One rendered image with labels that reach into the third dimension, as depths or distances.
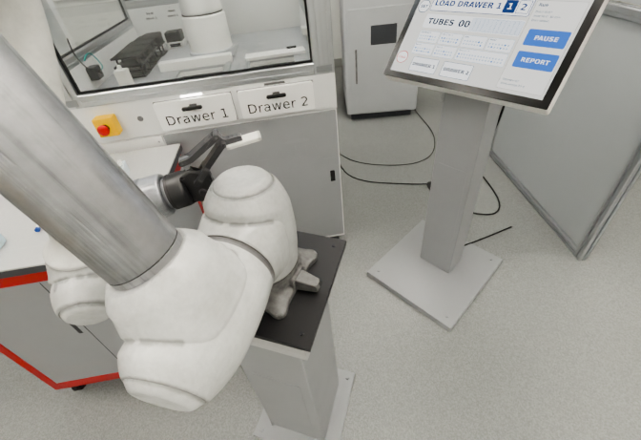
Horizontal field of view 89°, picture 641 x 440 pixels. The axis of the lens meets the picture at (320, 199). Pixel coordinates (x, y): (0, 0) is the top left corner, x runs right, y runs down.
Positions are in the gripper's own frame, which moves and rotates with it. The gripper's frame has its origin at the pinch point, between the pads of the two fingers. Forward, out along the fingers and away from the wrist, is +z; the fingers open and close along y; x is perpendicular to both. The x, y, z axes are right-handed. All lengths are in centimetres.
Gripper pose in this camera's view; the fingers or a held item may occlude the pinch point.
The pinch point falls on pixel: (264, 163)
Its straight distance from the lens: 71.2
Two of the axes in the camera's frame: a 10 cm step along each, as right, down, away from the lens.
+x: 2.8, 6.3, -7.3
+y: 1.6, 7.2, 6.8
